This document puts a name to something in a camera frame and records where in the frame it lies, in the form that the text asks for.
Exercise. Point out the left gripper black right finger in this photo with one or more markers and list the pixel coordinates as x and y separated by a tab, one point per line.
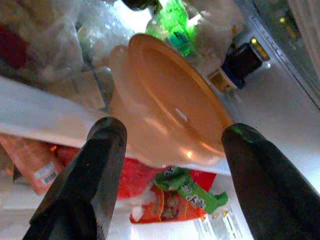
270	185

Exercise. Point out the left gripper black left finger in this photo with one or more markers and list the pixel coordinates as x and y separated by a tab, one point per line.
80	180

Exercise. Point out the orange plastic bowl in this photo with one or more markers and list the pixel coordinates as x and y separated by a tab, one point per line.
162	100

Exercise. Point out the white fridge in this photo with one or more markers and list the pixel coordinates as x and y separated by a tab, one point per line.
280	112

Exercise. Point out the pink packet with label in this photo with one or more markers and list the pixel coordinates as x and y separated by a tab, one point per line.
32	160

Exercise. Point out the red plastic bag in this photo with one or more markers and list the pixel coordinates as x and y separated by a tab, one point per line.
136	177

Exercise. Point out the green snack packet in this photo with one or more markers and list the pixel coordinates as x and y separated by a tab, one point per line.
195	195

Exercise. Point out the orange red snack packet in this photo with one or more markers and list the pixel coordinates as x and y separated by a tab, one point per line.
170	207

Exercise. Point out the dark jar with gold lid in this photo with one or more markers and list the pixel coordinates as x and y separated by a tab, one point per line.
241	62

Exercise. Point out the clear plastic bag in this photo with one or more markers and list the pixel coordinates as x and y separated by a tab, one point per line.
50	37

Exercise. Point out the white plastic bag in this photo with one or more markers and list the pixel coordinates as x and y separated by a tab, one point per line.
215	27

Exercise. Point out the green plastic bottle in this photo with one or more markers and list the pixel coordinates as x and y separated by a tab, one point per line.
175	25

